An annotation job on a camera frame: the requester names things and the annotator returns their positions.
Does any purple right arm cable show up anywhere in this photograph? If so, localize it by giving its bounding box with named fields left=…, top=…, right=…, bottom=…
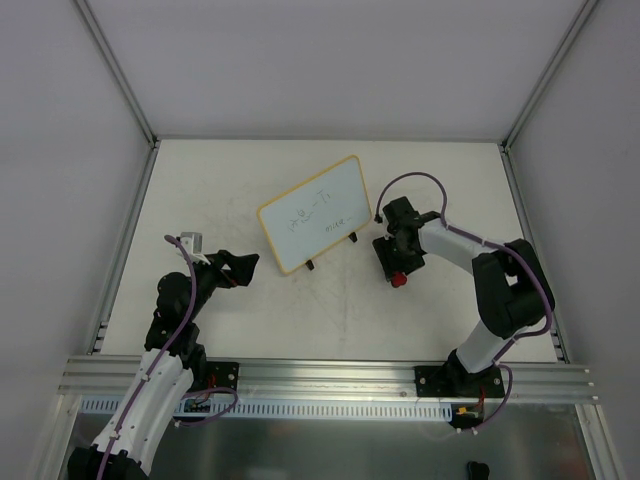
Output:
left=373, top=172, right=557, bottom=436

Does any yellow framed whiteboard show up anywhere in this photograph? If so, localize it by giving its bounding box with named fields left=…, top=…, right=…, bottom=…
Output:
left=257, top=155, right=373, bottom=275

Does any aluminium mounting rail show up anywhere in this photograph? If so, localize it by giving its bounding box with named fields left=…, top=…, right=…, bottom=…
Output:
left=57, top=355, right=601, bottom=404

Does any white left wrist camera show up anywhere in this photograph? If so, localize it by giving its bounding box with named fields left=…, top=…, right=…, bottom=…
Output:
left=164, top=232, right=210, bottom=265

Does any red whiteboard eraser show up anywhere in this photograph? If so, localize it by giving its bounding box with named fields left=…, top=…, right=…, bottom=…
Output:
left=390, top=272, right=407, bottom=288

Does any black object bottom edge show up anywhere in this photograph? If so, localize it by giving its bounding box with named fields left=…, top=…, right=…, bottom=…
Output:
left=466, top=461, right=490, bottom=480

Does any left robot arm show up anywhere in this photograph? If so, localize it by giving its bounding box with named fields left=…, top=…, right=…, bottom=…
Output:
left=67, top=250, right=259, bottom=479

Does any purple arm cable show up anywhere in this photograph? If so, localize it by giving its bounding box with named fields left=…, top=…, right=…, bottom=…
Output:
left=97, top=235, right=240, bottom=480
left=373, top=172, right=557, bottom=436

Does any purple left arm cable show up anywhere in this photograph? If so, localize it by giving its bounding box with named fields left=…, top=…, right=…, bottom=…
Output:
left=97, top=235, right=240, bottom=480

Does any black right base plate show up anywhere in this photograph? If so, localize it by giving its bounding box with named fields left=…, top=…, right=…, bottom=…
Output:
left=414, top=365, right=505, bottom=399

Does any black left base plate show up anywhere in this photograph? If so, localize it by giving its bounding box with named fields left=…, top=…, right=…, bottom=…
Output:
left=191, top=360, right=240, bottom=391

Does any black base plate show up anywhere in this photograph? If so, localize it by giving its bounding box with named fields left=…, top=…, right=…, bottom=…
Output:
left=191, top=360, right=240, bottom=391
left=414, top=365, right=505, bottom=399

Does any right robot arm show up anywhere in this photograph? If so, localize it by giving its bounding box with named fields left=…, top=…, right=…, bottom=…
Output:
left=372, top=197, right=555, bottom=399

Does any white slotted cable duct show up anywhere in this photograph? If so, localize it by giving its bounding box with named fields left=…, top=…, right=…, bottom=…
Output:
left=79, top=396, right=453, bottom=423

